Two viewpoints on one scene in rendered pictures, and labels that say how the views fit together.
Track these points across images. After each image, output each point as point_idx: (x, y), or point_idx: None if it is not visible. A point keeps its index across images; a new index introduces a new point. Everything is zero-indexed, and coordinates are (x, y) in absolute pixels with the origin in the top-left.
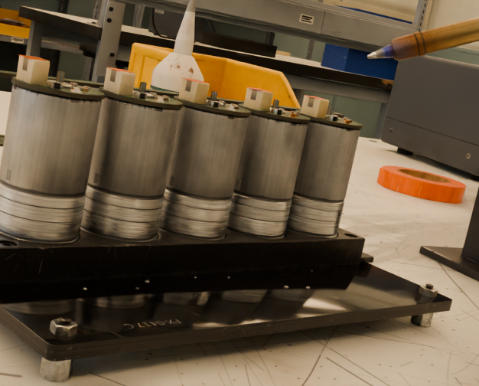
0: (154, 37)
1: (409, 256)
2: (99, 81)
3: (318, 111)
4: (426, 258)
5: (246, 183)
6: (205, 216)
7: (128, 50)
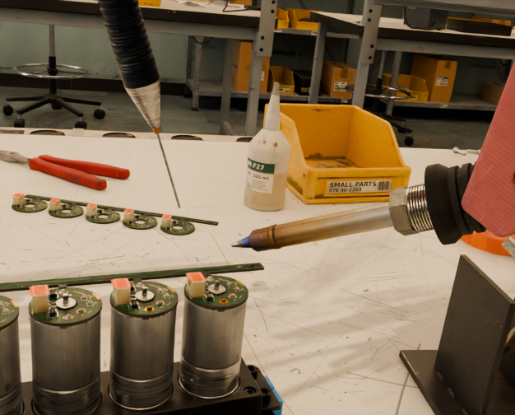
0: (405, 29)
1: (382, 362)
2: (362, 67)
3: (193, 292)
4: (400, 365)
5: (115, 363)
6: (57, 404)
7: (385, 41)
